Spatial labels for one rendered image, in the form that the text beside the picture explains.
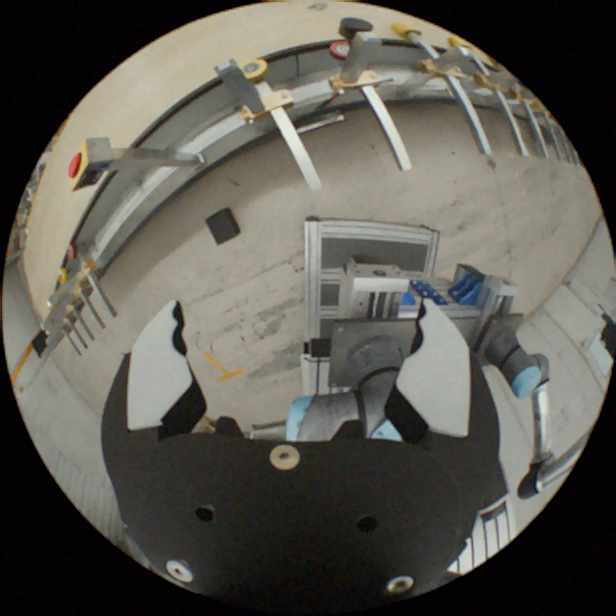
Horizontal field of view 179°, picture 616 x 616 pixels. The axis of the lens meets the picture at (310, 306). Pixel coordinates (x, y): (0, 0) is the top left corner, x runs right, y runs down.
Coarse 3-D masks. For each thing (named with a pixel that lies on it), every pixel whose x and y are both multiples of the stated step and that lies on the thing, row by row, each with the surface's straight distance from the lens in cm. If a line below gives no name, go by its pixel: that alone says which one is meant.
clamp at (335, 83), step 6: (366, 72) 69; (372, 72) 70; (330, 78) 66; (336, 78) 66; (360, 78) 67; (366, 78) 68; (372, 78) 68; (378, 78) 69; (330, 84) 67; (336, 84) 64; (342, 84) 64; (348, 84) 65; (354, 84) 65; (360, 84) 66; (336, 90) 65
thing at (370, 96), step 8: (368, 88) 67; (368, 96) 65; (376, 96) 66; (368, 104) 67; (376, 104) 65; (376, 112) 64; (384, 112) 64; (384, 120) 63; (384, 128) 63; (392, 128) 63; (392, 136) 63; (392, 144) 62; (400, 144) 63; (392, 152) 64; (400, 152) 62; (400, 160) 62; (408, 160) 63; (400, 168) 63; (408, 168) 63
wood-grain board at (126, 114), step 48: (288, 0) 101; (336, 0) 102; (144, 48) 117; (192, 48) 86; (240, 48) 74; (288, 48) 70; (96, 96) 125; (144, 96) 84; (48, 192) 152; (96, 192) 93; (48, 240) 152; (48, 288) 177
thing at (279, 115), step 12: (264, 84) 67; (264, 96) 64; (276, 108) 62; (276, 120) 61; (288, 120) 60; (288, 132) 59; (300, 144) 58; (300, 156) 57; (312, 168) 57; (312, 180) 57
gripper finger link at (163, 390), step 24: (168, 312) 11; (144, 336) 10; (168, 336) 9; (144, 360) 9; (168, 360) 8; (144, 384) 8; (168, 384) 7; (192, 384) 7; (144, 408) 7; (168, 408) 7; (192, 408) 7; (192, 432) 10
